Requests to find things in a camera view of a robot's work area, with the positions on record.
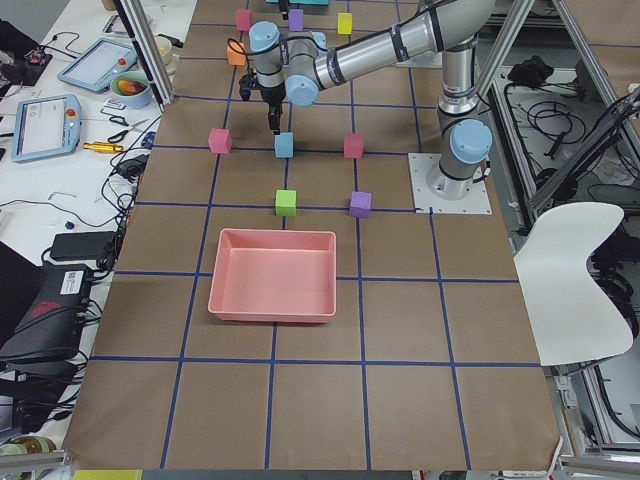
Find bowl with lemon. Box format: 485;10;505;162
154;36;179;75

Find magenta block near left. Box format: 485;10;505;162
343;133;365;159

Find cyan plastic bin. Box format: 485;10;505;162
265;0;330;6

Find blue teach pendant near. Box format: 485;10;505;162
11;94;82;163

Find aluminium frame post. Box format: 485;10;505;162
114;0;174;109

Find blue teach pendant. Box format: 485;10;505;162
57;38;138;93
11;94;82;163

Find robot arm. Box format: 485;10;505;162
239;1;494;201

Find yellow block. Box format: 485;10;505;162
337;12;353;35

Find pink block far left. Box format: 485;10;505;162
208;128;233;154

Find blue bowl with fruit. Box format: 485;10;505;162
110;71;153;109

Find purple block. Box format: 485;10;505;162
288;9;304;32
348;191;373;218

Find magenta block far right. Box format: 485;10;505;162
235;9;252;32

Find purple block right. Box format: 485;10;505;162
288;9;304;32

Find white chair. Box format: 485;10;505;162
514;202;633;366

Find pink plastic bin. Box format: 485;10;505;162
208;228;337;324

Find green block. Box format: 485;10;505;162
275;189;297;217

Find light blue block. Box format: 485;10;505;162
274;132;294;159

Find orange block far right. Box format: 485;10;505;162
226;39;247;66

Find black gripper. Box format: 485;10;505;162
259;84;286;135

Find black power adapter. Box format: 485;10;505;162
49;231;115;261

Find brass cylinder tool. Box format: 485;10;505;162
83;142;124;154

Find blue teach pendant far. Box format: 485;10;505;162
57;38;138;93

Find magenta block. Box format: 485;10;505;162
343;133;365;159
235;9;252;32

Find black computer box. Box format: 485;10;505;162
0;264;96;376

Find black scissors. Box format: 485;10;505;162
107;114;148;144

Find purple block near left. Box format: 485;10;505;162
348;191;373;218

